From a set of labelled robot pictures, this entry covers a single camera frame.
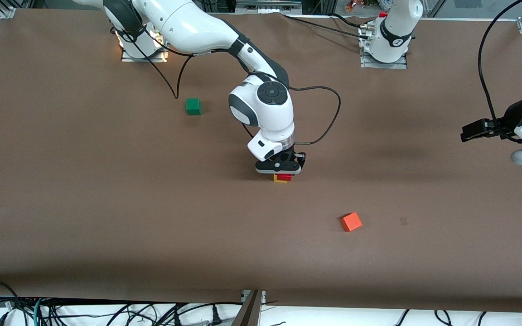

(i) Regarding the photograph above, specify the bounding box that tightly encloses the orange wooden cube block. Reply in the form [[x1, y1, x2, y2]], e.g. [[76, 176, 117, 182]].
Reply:
[[340, 212, 363, 233]]

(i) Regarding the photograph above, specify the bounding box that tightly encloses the green wooden cube block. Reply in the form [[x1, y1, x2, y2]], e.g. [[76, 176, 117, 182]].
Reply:
[[185, 97, 203, 116]]

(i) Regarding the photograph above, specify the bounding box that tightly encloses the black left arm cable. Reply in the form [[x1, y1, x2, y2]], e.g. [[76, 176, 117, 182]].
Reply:
[[478, 0, 522, 144]]

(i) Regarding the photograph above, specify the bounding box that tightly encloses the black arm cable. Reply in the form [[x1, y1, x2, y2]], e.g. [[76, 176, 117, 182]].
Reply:
[[478, 0, 522, 144], [241, 85, 342, 146]]

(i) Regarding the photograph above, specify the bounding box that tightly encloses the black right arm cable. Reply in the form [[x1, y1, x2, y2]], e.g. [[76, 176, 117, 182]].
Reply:
[[241, 85, 342, 146]]

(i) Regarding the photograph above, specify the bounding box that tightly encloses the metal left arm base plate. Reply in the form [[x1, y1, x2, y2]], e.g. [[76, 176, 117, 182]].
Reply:
[[359, 24, 408, 70]]

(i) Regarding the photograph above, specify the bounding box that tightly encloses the black base connector cable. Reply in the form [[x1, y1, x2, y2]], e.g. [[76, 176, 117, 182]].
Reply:
[[281, 13, 375, 41]]

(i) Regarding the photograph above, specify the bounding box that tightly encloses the black right base cable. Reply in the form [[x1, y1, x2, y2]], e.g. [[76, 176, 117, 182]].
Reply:
[[121, 25, 198, 100]]

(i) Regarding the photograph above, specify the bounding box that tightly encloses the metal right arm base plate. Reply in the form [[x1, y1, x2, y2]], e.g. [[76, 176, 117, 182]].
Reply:
[[120, 24, 169, 63]]

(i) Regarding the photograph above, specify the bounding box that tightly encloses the black floor cable bundle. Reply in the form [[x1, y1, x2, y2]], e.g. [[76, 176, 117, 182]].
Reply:
[[0, 278, 243, 326]]

